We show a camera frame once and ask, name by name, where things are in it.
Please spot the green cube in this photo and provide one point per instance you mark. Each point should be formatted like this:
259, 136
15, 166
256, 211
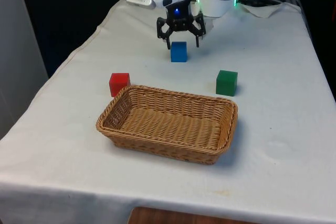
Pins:
226, 83

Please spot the red cube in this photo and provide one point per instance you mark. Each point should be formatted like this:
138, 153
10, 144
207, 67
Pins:
119, 83

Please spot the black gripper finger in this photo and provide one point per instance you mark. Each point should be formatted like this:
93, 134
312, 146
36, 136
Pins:
159, 27
202, 26

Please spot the wicker basket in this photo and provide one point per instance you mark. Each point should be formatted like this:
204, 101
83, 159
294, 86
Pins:
168, 127

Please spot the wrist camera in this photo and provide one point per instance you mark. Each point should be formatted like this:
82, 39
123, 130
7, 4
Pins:
139, 0

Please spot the blue cube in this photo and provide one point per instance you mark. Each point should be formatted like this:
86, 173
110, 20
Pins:
179, 52

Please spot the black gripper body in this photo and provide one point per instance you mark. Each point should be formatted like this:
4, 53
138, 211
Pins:
179, 14

